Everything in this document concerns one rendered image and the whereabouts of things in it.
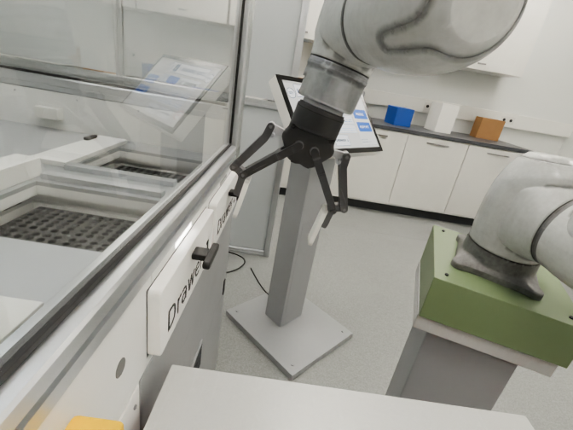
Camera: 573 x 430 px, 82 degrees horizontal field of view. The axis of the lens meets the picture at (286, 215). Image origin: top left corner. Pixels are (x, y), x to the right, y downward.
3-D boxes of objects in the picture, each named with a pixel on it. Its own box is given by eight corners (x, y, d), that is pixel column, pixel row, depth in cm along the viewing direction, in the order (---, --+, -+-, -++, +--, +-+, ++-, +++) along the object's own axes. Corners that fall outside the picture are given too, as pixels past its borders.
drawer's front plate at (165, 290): (211, 254, 73) (214, 208, 68) (159, 358, 46) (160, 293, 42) (202, 252, 73) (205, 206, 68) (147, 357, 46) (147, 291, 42)
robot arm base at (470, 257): (531, 258, 86) (541, 239, 84) (541, 303, 68) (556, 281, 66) (457, 231, 93) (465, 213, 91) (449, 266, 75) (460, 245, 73)
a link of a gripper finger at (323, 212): (322, 203, 56) (327, 204, 57) (307, 236, 59) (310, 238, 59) (324, 209, 54) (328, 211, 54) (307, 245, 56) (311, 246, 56)
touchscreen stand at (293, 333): (351, 337, 174) (410, 145, 135) (291, 380, 143) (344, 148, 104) (286, 287, 205) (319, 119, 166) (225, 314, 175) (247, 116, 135)
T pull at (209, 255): (219, 248, 60) (219, 241, 59) (209, 271, 53) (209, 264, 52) (199, 246, 60) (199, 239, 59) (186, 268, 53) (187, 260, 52)
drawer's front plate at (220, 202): (235, 203, 102) (239, 169, 97) (213, 248, 75) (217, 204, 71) (229, 202, 102) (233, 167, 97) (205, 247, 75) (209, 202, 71)
